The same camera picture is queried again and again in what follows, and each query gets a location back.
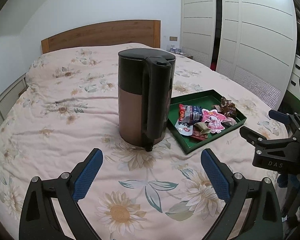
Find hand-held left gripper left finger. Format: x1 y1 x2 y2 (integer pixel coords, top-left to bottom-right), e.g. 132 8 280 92
19 148 103 240

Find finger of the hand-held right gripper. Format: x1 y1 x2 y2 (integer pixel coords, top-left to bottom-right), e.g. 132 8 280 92
268 109 300 137
239 126 294 153

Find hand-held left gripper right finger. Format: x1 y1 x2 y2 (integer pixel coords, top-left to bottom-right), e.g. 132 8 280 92
200 148 283 240

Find brown snack packet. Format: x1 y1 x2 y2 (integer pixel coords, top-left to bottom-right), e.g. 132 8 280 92
220 96 238 118

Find pink cartoon snack packet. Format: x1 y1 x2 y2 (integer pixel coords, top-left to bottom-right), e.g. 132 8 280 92
201 108 228 133

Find dark red snack packet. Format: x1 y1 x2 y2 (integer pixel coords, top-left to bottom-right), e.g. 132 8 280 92
191 126 208 142

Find small green snack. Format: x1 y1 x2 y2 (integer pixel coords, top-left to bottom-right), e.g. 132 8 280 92
194 122 212 134

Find red and white snack packet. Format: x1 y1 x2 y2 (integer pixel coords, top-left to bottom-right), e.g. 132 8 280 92
175 104 194 136

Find dark blue snack packet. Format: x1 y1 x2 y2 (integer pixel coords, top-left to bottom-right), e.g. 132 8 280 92
184 105 203 124

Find green tray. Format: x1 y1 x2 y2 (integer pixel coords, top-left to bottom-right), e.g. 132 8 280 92
168 89 247 155

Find white drawer unit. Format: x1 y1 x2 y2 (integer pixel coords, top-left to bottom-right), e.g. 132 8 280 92
289 55 300 98

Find floral pink bed blanket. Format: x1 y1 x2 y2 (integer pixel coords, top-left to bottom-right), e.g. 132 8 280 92
0 42 300 240

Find brown and black electric kettle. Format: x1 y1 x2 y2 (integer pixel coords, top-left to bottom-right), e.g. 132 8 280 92
117 48 177 152

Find white slatted radiator cover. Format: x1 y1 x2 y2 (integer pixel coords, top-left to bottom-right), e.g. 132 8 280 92
0 76 28 140

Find small items on nightstand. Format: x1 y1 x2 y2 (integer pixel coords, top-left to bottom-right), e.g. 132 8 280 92
166 45 183 54

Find wooden bed headboard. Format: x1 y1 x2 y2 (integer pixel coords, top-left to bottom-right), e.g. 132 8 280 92
41 20 161 54

